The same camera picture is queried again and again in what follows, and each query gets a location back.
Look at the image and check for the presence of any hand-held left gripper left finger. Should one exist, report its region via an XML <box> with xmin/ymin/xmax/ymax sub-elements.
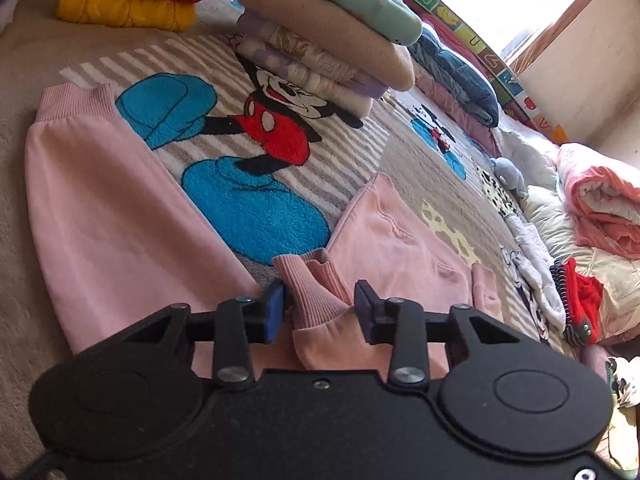
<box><xmin>119</xmin><ymin>279</ymin><xmax>287</xmax><ymax>387</ymax></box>

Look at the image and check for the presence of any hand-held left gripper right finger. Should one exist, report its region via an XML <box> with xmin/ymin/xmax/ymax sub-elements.
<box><xmin>354</xmin><ymin>279</ymin><xmax>532</xmax><ymax>389</ymax></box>

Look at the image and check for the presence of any pink ribbed-cuff garment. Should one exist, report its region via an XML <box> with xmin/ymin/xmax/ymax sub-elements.
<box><xmin>24</xmin><ymin>82</ymin><xmax>503</xmax><ymax>383</ymax></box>

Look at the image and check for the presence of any cartoon mouse printed blanket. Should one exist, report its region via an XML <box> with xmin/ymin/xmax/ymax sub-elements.
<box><xmin>0</xmin><ymin>0</ymin><xmax>581</xmax><ymax>476</ymax></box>

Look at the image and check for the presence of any white fluffy garment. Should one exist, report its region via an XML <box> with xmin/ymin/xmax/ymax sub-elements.
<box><xmin>502</xmin><ymin>214</ymin><xmax>568</xmax><ymax>331</ymax></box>

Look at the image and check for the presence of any black white striped cloth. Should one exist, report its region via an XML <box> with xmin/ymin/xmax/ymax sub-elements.
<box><xmin>549</xmin><ymin>260</ymin><xmax>573</xmax><ymax>333</ymax></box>

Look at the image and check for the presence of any grey plush toy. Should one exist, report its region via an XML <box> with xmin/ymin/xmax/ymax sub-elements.
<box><xmin>490</xmin><ymin>156</ymin><xmax>530</xmax><ymax>200</ymax></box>

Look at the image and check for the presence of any cream quilt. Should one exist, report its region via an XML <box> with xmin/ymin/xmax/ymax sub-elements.
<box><xmin>520</xmin><ymin>185</ymin><xmax>640</xmax><ymax>346</ymax></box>

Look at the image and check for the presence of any mauve garment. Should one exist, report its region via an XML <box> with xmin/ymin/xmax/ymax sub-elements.
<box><xmin>415</xmin><ymin>72</ymin><xmax>503</xmax><ymax>158</ymax></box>

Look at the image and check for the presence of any red garment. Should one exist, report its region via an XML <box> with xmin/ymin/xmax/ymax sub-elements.
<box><xmin>564</xmin><ymin>258</ymin><xmax>605</xmax><ymax>345</ymax></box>

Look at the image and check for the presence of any white duvet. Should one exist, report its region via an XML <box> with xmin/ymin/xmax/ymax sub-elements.
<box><xmin>492</xmin><ymin>127</ymin><xmax>561</xmax><ymax>191</ymax></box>

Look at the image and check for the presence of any lavender printed folded garment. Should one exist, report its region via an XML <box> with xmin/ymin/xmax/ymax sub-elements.
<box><xmin>234</xmin><ymin>10</ymin><xmax>388</xmax><ymax>117</ymax></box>

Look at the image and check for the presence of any navy blue garment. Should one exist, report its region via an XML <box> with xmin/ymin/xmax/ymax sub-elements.
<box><xmin>407</xmin><ymin>25</ymin><xmax>501</xmax><ymax>128</ymax></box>

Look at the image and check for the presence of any pink and white quilt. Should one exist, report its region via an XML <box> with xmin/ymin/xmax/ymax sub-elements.
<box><xmin>556</xmin><ymin>142</ymin><xmax>640</xmax><ymax>261</ymax></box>

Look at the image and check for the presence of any black white patterned cloth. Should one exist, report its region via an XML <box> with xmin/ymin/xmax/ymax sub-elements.
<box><xmin>604</xmin><ymin>356</ymin><xmax>640</xmax><ymax>411</ymax></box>

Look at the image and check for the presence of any colourful alphabet play mat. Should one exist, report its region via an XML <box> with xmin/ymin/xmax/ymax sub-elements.
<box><xmin>367</xmin><ymin>0</ymin><xmax>571</xmax><ymax>146</ymax></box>

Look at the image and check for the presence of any beige folded sweater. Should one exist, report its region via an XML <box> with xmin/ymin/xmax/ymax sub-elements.
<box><xmin>237</xmin><ymin>0</ymin><xmax>416</xmax><ymax>92</ymax></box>

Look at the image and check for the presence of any mint green folded garment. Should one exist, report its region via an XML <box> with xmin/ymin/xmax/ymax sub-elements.
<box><xmin>282</xmin><ymin>0</ymin><xmax>425</xmax><ymax>47</ymax></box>

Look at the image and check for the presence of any yellow knit sweater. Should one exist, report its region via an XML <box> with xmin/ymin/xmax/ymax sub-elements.
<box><xmin>55</xmin><ymin>0</ymin><xmax>197</xmax><ymax>33</ymax></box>

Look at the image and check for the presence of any wooden framed window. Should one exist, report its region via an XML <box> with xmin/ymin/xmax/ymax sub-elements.
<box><xmin>420</xmin><ymin>0</ymin><xmax>626</xmax><ymax>66</ymax></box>

